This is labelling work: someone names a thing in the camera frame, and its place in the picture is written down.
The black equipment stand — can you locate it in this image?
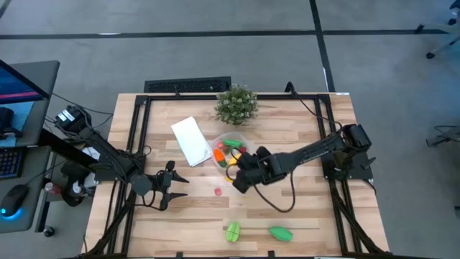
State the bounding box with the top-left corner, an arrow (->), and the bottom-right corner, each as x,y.
60,160 -> 97,208

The black aluminium table frame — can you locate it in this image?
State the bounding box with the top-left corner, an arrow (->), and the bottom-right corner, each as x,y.
84,92 -> 392,259

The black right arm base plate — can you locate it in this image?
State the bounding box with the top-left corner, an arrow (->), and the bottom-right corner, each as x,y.
321,150 -> 374,181

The green toy starfruit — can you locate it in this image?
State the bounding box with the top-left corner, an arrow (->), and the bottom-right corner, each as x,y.
225,220 -> 241,243

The orange toy carrot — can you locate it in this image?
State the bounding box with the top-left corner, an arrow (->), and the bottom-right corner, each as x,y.
213,147 -> 229,168

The black keyboard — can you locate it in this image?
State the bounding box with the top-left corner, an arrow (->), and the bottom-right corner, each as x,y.
0,147 -> 23,180

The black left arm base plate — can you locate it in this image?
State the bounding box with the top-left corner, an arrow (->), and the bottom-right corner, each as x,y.
95,158 -> 147,182

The small green potted plant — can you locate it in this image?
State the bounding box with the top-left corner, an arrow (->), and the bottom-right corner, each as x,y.
214,83 -> 259,127

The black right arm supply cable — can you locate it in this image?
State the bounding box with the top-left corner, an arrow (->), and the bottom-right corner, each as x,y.
285,81 -> 345,131

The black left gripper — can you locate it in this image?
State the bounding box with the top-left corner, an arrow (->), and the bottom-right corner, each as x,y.
152,160 -> 190,212

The office chair base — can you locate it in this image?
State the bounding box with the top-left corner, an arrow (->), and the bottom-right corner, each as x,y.
415,0 -> 460,60

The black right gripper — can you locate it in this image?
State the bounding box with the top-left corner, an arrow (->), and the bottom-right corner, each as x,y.
231,145 -> 290,195

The computer monitor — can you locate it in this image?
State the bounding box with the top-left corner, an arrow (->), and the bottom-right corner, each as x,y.
0,59 -> 50,105

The white folded cloth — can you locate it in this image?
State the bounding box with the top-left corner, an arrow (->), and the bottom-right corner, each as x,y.
170,115 -> 214,168

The black computer mouse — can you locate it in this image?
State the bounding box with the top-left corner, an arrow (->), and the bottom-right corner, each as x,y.
0,184 -> 29,219

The clear plastic tupperware container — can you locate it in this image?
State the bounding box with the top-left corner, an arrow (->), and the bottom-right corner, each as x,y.
211,131 -> 252,177

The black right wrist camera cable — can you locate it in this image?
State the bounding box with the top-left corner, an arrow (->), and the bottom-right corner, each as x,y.
225,163 -> 296,214

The grey stand leg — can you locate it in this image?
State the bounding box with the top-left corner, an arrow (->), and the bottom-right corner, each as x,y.
425,125 -> 460,148

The green oval toy vegetable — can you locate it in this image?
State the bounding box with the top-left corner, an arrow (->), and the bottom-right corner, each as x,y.
269,225 -> 294,242

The red drink can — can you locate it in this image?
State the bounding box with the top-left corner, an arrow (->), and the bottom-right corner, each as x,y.
44,181 -> 63,196

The black desk object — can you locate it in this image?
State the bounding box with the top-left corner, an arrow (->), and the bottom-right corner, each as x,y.
0,106 -> 16,140

